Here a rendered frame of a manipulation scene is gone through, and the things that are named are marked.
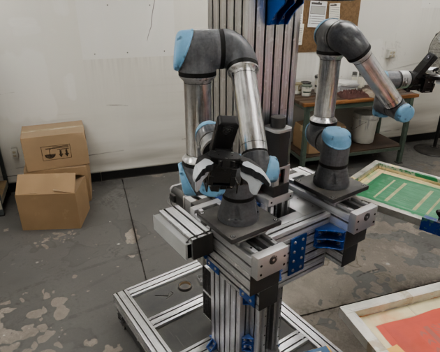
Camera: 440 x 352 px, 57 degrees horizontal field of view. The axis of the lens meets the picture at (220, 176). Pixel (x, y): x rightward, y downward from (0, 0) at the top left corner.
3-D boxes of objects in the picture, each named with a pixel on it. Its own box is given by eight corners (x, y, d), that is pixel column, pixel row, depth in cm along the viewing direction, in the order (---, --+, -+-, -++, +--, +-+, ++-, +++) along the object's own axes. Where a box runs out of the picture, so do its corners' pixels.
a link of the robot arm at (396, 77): (367, 89, 179) (371, 69, 175) (390, 88, 181) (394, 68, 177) (377, 93, 172) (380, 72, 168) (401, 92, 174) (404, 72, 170)
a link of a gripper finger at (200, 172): (193, 202, 80) (214, 187, 88) (196, 174, 78) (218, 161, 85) (179, 198, 81) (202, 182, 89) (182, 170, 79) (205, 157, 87)
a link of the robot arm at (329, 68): (314, 156, 175) (328, 19, 152) (301, 144, 188) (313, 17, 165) (340, 154, 177) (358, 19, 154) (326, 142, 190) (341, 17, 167)
